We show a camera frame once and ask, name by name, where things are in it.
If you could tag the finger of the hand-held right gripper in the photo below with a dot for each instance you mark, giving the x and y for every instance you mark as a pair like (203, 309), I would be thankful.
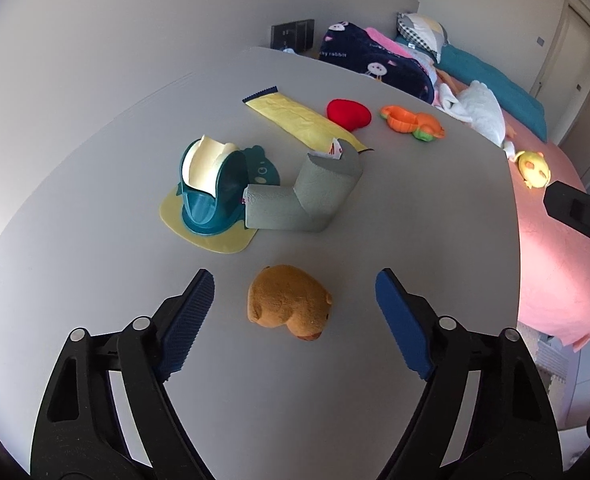
(580, 212)

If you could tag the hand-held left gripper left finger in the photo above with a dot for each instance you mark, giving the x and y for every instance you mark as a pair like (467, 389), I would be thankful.
(187, 320)

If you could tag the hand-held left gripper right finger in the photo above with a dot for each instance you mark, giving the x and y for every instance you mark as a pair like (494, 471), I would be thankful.
(405, 325)

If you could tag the brown plush toy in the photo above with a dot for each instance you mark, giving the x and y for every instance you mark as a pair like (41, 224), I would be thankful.
(285, 300)

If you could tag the pink bed sheet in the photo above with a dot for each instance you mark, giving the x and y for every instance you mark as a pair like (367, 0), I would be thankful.
(555, 270)

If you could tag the yellow duck plush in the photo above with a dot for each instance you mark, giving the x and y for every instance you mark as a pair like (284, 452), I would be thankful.
(535, 167)

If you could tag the pale yellow cloth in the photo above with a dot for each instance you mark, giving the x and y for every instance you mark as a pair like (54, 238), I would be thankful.
(220, 242)

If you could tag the teal tape dispenser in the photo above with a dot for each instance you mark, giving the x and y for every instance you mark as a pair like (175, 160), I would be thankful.
(215, 205)

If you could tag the white cloth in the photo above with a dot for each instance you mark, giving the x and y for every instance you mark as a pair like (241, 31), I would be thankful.
(480, 105)

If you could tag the grey foam floor mat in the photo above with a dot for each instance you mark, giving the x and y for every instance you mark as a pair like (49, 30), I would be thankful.
(550, 365)

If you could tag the teal bedding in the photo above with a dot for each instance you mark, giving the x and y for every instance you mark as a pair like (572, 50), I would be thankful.
(490, 85)

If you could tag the grey foam corner guard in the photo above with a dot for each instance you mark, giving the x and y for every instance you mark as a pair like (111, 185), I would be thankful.
(315, 195)

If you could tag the beige door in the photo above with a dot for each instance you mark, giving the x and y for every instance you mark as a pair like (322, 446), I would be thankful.
(575, 50)

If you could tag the white red wrapper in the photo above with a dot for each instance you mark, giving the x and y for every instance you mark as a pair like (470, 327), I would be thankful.
(335, 147)

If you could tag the orange plastic toy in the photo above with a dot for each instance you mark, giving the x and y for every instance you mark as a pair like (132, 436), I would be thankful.
(405, 120)

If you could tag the red plush heart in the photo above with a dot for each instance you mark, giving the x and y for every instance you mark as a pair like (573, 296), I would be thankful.
(347, 112)

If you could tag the long yellow packet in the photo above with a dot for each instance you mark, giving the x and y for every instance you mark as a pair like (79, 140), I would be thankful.
(295, 117)

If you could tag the checkered pillow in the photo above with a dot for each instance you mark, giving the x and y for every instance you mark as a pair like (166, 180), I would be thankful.
(425, 30)

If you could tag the navy printed blanket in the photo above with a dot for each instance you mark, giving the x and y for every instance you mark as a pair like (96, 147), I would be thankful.
(375, 60)

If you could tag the bright pink blanket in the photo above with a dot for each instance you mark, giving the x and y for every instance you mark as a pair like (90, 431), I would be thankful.
(380, 37)

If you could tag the black wall socket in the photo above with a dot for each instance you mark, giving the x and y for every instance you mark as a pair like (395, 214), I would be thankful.
(292, 35)

